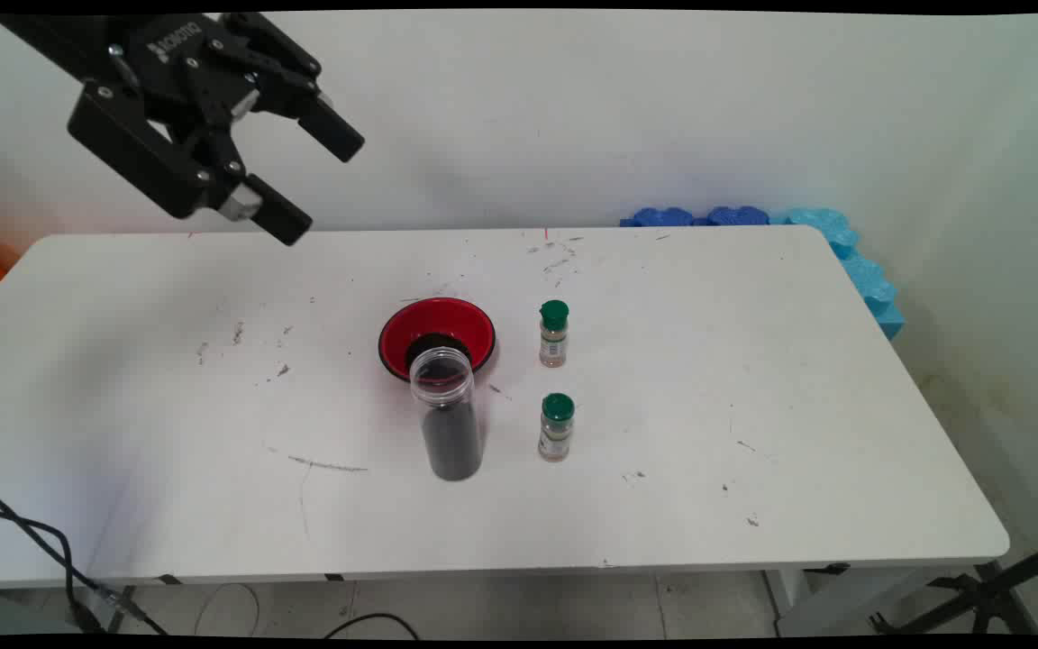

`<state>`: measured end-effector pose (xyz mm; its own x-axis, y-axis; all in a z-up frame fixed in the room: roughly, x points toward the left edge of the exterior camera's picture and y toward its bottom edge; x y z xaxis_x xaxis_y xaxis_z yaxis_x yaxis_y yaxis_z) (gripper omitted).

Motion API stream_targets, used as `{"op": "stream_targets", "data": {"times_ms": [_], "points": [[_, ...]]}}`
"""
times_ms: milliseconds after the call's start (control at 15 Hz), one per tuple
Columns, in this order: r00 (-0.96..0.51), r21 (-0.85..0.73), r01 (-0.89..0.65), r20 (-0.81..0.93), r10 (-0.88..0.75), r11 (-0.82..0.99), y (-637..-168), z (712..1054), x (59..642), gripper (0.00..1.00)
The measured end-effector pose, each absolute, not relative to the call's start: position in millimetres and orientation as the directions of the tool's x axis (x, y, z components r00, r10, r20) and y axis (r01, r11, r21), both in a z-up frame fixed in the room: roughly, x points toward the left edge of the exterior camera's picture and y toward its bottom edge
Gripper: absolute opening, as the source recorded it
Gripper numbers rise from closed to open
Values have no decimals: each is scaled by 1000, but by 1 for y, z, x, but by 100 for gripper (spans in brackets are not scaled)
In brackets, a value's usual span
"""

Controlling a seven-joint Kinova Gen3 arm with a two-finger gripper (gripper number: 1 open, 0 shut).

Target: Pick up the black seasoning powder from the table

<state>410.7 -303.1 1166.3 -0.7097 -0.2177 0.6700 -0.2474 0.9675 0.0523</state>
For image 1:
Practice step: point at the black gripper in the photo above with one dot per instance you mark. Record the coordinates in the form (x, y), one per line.
(122, 54)

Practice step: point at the clear plastic jar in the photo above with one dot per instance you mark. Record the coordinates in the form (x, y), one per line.
(451, 442)

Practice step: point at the red bowl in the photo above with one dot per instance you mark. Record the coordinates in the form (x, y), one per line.
(447, 317)

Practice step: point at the black grain pile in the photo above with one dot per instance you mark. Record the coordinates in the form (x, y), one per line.
(438, 341)

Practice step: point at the green lid spice bottle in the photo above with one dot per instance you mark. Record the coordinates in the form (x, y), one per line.
(553, 342)
(555, 437)

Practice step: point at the light blue foam mat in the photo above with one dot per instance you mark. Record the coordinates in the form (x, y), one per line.
(861, 270)

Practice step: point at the black tripod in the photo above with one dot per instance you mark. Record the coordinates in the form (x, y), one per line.
(987, 595)

